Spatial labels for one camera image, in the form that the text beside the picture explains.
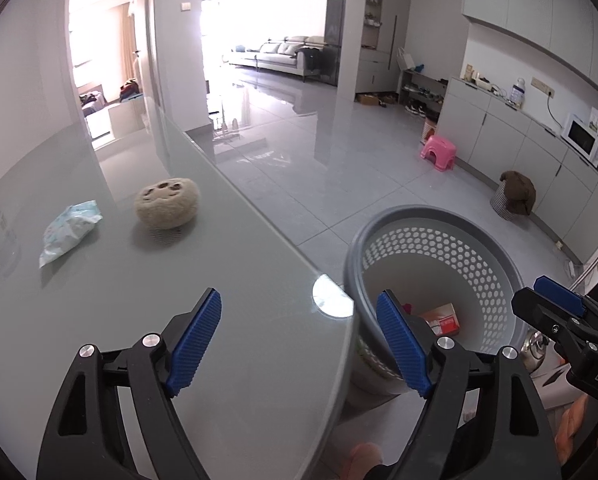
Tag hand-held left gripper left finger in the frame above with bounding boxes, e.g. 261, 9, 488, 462
36, 287, 223, 480

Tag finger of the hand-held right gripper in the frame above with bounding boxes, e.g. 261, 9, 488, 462
511, 275, 590, 346

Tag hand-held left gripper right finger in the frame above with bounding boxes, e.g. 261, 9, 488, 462
376, 289, 564, 480

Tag red and white box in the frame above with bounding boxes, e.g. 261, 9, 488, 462
419, 302, 462, 337

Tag grey perforated basket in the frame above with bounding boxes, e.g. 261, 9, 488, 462
343, 204, 530, 396

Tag person's right hand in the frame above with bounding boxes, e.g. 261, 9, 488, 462
556, 392, 597, 463

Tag metal kettle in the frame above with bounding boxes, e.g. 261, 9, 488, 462
521, 330, 552, 373

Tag white round disc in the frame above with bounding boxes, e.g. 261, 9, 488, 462
311, 274, 355, 318

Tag striped round bin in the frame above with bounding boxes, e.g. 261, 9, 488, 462
490, 180, 517, 220

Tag beige plush toy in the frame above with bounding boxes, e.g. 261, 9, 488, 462
133, 177, 201, 231

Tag white microwave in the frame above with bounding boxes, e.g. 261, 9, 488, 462
561, 113, 598, 168

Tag grey low cabinet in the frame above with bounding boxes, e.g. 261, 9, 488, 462
436, 77, 598, 261

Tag blue white wet wipes packet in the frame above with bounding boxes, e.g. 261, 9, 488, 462
39, 200, 103, 268

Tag pink plastic stool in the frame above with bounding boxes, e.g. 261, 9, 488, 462
420, 135, 456, 171

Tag shoe rack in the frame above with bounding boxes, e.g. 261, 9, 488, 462
398, 67, 450, 116

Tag bed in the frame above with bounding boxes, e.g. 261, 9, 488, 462
79, 90, 105, 116

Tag tall grey cabinet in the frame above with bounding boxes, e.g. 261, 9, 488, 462
354, 0, 412, 101

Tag grey sofa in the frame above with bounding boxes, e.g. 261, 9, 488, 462
227, 36, 326, 81

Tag beige curtain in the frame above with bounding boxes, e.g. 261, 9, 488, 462
116, 2, 137, 81

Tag dark refrigerator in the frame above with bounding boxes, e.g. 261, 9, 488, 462
324, 0, 347, 87

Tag room door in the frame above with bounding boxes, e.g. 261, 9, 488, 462
136, 0, 155, 101

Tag grey wall cabinets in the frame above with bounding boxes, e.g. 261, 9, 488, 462
461, 0, 598, 106

